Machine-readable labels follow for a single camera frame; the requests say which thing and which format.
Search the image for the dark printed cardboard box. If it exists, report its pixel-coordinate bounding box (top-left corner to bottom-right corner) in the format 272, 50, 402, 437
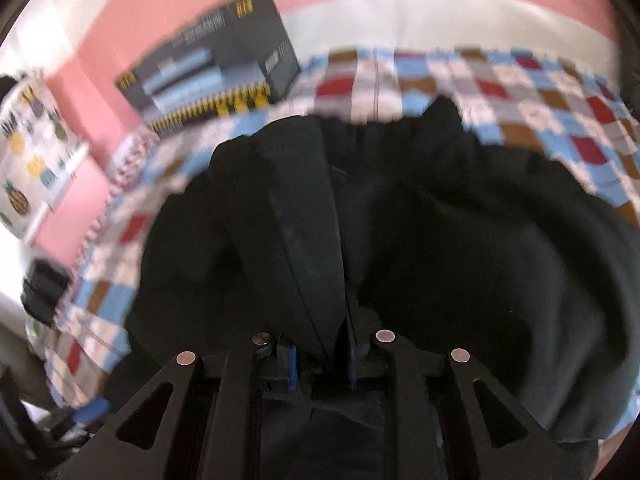
114, 0, 302, 136

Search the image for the checkered patchwork blanket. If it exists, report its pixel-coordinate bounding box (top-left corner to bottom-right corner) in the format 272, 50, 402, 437
25, 45, 640, 456

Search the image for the pineapple print cloth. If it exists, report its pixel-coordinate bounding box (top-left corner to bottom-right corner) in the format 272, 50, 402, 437
0, 72, 91, 241

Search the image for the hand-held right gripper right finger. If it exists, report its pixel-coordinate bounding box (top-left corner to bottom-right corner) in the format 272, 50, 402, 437
344, 309, 600, 480

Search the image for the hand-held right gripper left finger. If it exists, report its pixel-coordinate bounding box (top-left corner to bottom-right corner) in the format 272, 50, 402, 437
60, 332, 302, 480

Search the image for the black round cushion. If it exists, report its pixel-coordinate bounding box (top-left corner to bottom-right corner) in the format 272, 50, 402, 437
0, 74, 23, 111

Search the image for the black hooded garment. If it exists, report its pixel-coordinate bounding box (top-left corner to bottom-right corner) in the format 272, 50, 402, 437
102, 95, 640, 480

